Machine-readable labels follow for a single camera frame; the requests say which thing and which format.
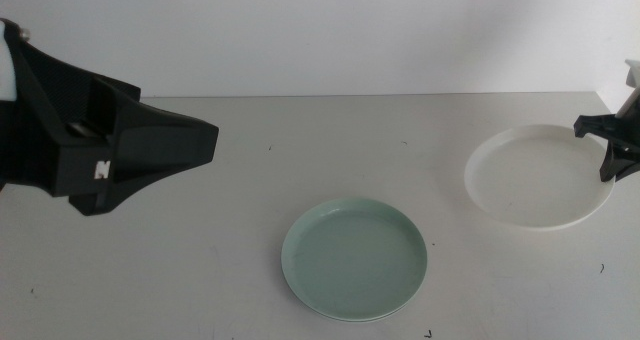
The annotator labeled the white shallow bowl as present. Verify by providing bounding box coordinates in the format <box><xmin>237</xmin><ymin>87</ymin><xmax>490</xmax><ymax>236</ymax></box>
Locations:
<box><xmin>463</xmin><ymin>124</ymin><xmax>616</xmax><ymax>231</ymax></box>

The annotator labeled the pale green shallow bowl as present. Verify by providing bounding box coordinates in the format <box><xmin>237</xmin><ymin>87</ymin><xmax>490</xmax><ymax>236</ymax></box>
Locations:
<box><xmin>280</xmin><ymin>197</ymin><xmax>429</xmax><ymax>322</ymax></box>

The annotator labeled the grey shallow bowl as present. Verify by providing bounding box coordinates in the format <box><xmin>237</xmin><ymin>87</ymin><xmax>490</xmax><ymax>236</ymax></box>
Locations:
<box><xmin>309</xmin><ymin>303</ymin><xmax>411</xmax><ymax>324</ymax></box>

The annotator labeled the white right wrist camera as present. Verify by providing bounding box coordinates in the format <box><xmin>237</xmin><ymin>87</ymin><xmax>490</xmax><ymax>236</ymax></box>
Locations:
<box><xmin>614</xmin><ymin>58</ymin><xmax>640</xmax><ymax>120</ymax></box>

